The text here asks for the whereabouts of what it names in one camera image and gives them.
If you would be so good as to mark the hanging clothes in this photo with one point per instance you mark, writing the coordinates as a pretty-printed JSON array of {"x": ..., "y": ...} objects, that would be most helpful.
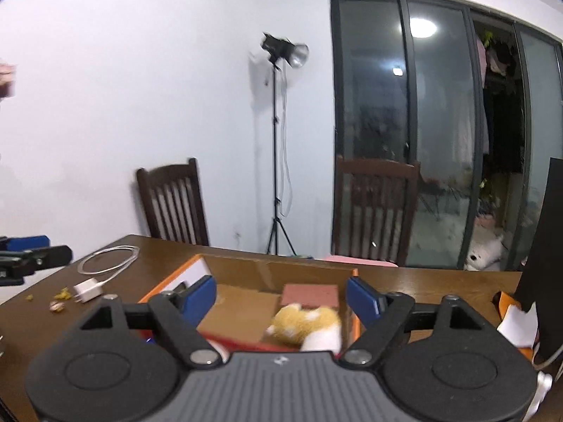
[{"x": 497, "y": 57}]

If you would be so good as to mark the yellow white plush toy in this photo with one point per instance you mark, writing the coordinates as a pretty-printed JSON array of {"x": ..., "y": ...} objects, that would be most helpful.
[{"x": 303, "y": 325}]

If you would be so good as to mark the white charger plug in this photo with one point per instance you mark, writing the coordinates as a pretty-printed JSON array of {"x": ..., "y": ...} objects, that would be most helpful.
[{"x": 88, "y": 291}]

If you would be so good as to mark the pink sheet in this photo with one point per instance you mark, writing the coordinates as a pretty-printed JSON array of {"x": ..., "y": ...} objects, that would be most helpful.
[{"x": 352, "y": 261}]

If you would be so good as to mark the orange white paper scrap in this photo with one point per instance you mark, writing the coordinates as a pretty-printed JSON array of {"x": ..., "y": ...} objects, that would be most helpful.
[{"x": 519, "y": 325}]

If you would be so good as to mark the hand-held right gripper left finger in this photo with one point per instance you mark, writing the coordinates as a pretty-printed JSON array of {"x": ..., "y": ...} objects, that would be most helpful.
[{"x": 200, "y": 301}]

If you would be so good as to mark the orange red cardboard box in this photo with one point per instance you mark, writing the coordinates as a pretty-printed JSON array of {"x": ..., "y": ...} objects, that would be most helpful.
[{"x": 246, "y": 307}]

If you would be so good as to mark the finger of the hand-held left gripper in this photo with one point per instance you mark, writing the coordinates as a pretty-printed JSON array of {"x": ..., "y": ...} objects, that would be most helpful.
[
  {"x": 48, "y": 256},
  {"x": 26, "y": 243}
]

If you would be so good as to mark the dark framed sliding glass door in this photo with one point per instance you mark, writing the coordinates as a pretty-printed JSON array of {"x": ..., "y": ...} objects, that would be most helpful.
[{"x": 440, "y": 118}]

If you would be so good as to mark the black paper bag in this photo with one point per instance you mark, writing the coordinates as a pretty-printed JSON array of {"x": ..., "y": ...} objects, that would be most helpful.
[{"x": 547, "y": 250}]

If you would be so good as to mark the black studio light on stand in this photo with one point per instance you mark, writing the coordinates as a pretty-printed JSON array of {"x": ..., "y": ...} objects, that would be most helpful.
[{"x": 281, "y": 50}]

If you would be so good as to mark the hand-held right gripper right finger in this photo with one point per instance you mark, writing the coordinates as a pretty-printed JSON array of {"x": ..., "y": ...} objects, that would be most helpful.
[{"x": 363, "y": 301}]

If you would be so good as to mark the dark wooden slatted chair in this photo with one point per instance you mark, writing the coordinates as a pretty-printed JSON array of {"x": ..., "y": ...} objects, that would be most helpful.
[
  {"x": 374, "y": 211},
  {"x": 173, "y": 202}
]

